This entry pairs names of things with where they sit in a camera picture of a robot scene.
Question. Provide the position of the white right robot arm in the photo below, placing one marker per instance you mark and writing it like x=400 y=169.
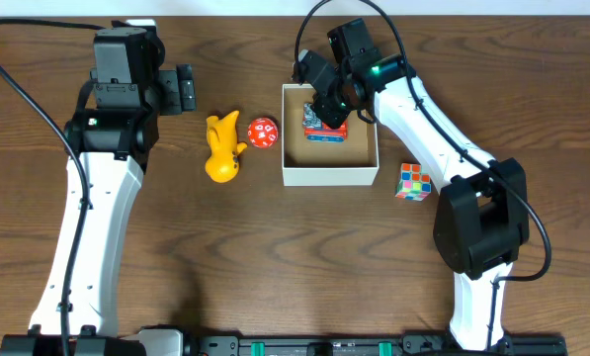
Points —
x=482 y=213

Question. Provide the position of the red toy fire truck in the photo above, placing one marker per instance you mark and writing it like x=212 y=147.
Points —
x=315 y=130

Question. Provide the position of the beige cardboard box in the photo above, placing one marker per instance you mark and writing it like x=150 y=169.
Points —
x=353 y=162

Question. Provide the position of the yellow rubber duck toy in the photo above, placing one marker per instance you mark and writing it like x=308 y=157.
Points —
x=223 y=164

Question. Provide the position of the red polyhedral die ball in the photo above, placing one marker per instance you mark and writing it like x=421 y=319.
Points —
x=263 y=132

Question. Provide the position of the multicoloured puzzle cube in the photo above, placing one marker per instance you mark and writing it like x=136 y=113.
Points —
x=414 y=183

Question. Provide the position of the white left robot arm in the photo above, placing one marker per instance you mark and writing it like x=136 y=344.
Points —
x=113 y=128

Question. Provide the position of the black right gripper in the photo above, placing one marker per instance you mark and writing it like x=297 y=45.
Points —
x=329 y=111

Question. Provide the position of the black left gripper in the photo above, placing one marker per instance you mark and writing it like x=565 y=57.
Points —
x=184 y=88

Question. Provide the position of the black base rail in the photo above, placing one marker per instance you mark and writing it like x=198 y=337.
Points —
x=354 y=346

